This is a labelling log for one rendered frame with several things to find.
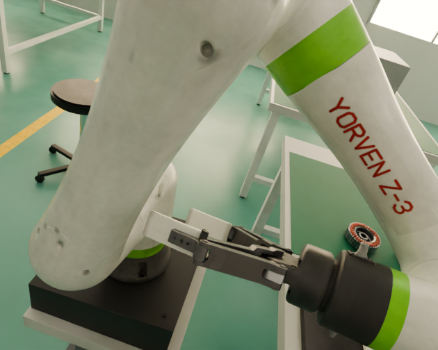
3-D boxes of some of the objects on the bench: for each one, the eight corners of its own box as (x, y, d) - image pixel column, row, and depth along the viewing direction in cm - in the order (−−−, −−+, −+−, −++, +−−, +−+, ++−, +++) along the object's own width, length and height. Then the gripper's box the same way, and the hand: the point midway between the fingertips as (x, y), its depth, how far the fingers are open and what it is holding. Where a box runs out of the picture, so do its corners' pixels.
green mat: (290, 253, 100) (291, 252, 99) (289, 151, 149) (289, 151, 149) (585, 345, 101) (585, 345, 101) (486, 214, 151) (486, 214, 151)
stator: (338, 238, 110) (344, 230, 108) (350, 223, 118) (354, 216, 116) (370, 260, 106) (376, 252, 104) (379, 243, 114) (385, 235, 112)
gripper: (330, 242, 52) (206, 194, 57) (348, 278, 28) (133, 190, 33) (313, 287, 52) (192, 235, 58) (318, 362, 28) (108, 260, 34)
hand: (177, 222), depth 45 cm, fingers open, 13 cm apart
